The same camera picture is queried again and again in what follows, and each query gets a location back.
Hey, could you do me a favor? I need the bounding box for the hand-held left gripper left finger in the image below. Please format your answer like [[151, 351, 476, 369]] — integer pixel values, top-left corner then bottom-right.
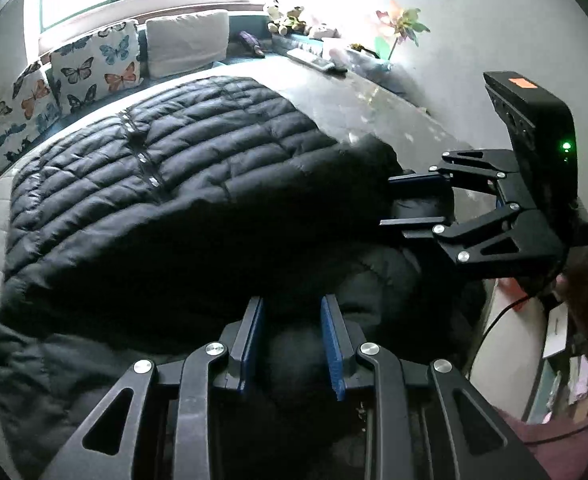
[[39, 296, 265, 480]]

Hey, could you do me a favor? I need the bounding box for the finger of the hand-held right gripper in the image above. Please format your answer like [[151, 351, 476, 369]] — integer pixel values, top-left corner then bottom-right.
[[388, 149, 534, 211], [380, 202, 564, 281]]

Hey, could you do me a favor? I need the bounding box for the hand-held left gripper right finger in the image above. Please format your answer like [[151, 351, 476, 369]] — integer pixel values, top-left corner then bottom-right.
[[320, 294, 554, 480]]

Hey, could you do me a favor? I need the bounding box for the black puffer jacket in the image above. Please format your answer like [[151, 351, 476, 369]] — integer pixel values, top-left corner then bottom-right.
[[0, 76, 487, 480]]

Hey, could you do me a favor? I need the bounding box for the white cardboard box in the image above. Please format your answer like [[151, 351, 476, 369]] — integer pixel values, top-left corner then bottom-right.
[[542, 304, 574, 360]]

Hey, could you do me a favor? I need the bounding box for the colourful pinwheel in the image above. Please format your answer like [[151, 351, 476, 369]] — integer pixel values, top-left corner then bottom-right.
[[371, 7, 431, 61]]

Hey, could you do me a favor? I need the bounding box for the pink plush toy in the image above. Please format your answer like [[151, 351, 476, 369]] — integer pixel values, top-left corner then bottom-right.
[[306, 22, 342, 40]]

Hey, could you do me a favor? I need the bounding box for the brown bear plush toy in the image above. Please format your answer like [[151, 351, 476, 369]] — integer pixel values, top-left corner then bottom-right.
[[284, 6, 309, 36]]

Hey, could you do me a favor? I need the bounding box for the panda plush toy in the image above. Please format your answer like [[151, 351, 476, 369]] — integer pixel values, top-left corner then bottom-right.
[[265, 0, 287, 36]]

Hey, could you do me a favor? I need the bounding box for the person's maroon clothing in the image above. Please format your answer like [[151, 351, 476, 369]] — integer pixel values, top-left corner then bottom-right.
[[498, 405, 588, 480]]

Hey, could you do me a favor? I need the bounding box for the purple folding umbrella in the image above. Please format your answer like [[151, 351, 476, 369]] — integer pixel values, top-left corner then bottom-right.
[[238, 30, 265, 59]]

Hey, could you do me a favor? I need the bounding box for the white pillow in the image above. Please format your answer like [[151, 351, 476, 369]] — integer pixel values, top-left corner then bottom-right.
[[145, 9, 231, 80]]

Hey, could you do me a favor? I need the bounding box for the butterfly print pillow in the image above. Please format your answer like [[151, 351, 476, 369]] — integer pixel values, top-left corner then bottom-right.
[[49, 19, 142, 113], [0, 60, 62, 178]]

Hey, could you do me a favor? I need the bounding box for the black cable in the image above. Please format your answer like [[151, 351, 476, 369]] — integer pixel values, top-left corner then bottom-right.
[[466, 295, 532, 386]]

